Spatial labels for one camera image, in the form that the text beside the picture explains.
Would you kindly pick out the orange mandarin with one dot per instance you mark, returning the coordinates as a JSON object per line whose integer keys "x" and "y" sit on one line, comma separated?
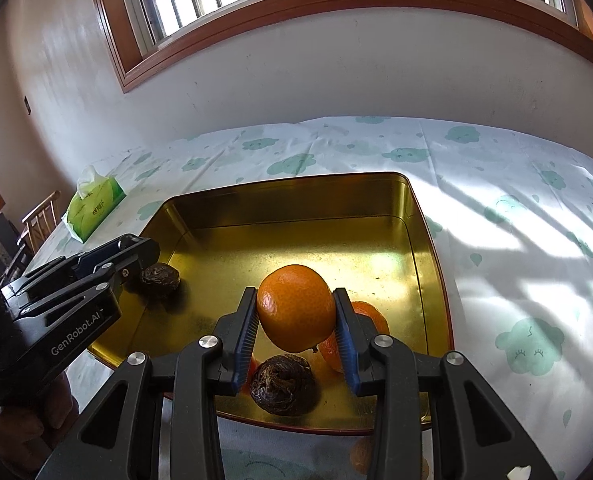
{"x": 362, "y": 457}
{"x": 296, "y": 307}
{"x": 371, "y": 317}

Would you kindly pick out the wrinkled dark passion fruit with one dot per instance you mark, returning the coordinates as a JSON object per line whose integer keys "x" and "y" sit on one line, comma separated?
{"x": 160, "y": 276}
{"x": 280, "y": 384}

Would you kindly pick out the wooden chair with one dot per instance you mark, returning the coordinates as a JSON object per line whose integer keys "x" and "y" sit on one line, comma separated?
{"x": 39, "y": 215}

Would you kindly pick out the green tissue box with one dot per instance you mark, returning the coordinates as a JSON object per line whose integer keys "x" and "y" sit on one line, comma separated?
{"x": 94, "y": 210}

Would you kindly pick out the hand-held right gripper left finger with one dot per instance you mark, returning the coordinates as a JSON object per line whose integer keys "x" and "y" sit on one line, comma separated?
{"x": 241, "y": 345}

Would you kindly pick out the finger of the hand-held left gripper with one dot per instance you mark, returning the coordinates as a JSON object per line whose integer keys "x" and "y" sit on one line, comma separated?
{"x": 94, "y": 260}
{"x": 139, "y": 255}

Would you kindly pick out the dark wall switch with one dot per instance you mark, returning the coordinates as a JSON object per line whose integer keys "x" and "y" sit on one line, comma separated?
{"x": 27, "y": 105}

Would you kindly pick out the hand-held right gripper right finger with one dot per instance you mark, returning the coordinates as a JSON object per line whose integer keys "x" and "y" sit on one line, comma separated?
{"x": 347, "y": 350}

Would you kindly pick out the person's left hand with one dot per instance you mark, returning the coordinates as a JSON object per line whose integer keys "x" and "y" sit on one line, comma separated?
{"x": 21, "y": 435}

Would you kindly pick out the red and gold tin box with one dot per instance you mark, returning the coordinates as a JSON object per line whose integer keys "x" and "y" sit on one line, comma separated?
{"x": 301, "y": 230}

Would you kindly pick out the wooden framed barred window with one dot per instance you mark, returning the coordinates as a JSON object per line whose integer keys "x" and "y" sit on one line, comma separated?
{"x": 326, "y": 0}

